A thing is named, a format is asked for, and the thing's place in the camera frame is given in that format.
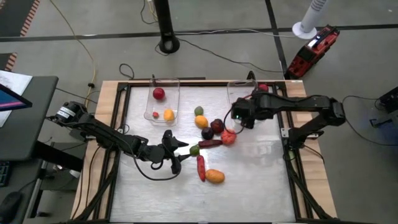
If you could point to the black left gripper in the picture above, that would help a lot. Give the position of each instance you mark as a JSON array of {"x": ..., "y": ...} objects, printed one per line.
[{"x": 152, "y": 153}]

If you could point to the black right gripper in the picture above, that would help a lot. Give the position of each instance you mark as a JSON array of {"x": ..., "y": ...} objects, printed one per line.
[{"x": 244, "y": 109}]

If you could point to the green lime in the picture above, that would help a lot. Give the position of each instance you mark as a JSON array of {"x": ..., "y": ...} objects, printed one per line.
[
  {"x": 199, "y": 111},
  {"x": 194, "y": 151}
]

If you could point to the orange-red bumpy vegetable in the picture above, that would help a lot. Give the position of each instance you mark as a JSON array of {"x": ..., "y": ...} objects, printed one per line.
[{"x": 228, "y": 137}]

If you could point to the dark red round vegetable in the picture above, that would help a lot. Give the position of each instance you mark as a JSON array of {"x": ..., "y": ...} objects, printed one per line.
[{"x": 217, "y": 126}]

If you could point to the dark red long vegetable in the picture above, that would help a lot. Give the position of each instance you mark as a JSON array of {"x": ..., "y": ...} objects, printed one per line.
[{"x": 210, "y": 143}]

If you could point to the yellow lemon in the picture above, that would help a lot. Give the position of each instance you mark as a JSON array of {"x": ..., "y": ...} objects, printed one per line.
[{"x": 168, "y": 115}]

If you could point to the red tomato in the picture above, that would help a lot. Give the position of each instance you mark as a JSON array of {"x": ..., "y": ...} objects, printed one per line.
[{"x": 263, "y": 87}]

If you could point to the dark purple plum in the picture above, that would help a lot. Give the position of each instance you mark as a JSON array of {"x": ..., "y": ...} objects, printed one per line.
[{"x": 207, "y": 133}]

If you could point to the yellow-orange lemon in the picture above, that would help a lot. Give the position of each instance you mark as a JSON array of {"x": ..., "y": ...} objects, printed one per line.
[{"x": 201, "y": 122}]

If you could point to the small red strawberry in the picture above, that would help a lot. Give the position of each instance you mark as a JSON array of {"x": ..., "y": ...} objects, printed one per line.
[{"x": 155, "y": 114}]

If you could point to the orange potato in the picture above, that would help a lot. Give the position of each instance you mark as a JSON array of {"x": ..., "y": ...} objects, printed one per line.
[{"x": 214, "y": 176}]

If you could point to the red apple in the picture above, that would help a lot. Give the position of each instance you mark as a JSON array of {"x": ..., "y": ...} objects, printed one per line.
[{"x": 159, "y": 93}]

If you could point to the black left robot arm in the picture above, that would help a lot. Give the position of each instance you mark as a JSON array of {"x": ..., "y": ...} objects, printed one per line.
[{"x": 102, "y": 132}]

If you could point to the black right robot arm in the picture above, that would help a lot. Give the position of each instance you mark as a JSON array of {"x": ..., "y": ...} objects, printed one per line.
[{"x": 298, "y": 102}]

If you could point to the long red pepper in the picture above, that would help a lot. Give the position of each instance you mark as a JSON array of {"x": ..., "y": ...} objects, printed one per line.
[{"x": 201, "y": 168}]

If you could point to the clear plastic basket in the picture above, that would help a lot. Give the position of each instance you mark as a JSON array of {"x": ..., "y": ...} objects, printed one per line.
[
  {"x": 236, "y": 91},
  {"x": 174, "y": 93}
]

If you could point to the red tool case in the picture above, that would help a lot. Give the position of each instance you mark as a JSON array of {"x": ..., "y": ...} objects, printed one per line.
[{"x": 311, "y": 53}]

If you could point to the white tower fan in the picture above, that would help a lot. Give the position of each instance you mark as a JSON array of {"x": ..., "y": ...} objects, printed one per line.
[{"x": 312, "y": 15}]

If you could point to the black pole stand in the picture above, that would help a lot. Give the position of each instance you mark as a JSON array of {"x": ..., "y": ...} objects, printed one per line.
[{"x": 164, "y": 25}]

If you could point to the black equipment box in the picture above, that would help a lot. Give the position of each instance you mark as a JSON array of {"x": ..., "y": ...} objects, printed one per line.
[{"x": 390, "y": 99}]

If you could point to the black desk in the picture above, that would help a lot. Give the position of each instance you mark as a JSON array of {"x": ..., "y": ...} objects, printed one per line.
[{"x": 31, "y": 124}]

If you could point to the computer monitor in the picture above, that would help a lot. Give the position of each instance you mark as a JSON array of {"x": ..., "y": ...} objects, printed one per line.
[{"x": 12, "y": 99}]

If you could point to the black keyboard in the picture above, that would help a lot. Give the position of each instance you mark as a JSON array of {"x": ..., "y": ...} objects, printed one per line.
[{"x": 3, "y": 174}]

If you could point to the black computer mouse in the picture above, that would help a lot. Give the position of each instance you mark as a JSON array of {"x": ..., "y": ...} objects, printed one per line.
[{"x": 9, "y": 207}]

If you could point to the white paper sheet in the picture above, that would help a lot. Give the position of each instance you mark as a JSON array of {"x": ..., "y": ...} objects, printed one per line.
[{"x": 15, "y": 81}]

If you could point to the dark striped-edge floor mat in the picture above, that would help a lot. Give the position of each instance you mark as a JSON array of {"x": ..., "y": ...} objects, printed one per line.
[
  {"x": 15, "y": 15},
  {"x": 4, "y": 60}
]

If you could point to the black triangular bracket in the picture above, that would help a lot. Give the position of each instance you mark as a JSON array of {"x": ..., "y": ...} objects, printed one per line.
[{"x": 251, "y": 76}]

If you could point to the black aluminium table frame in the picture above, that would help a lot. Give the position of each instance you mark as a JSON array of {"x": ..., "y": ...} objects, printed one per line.
[{"x": 192, "y": 83}]

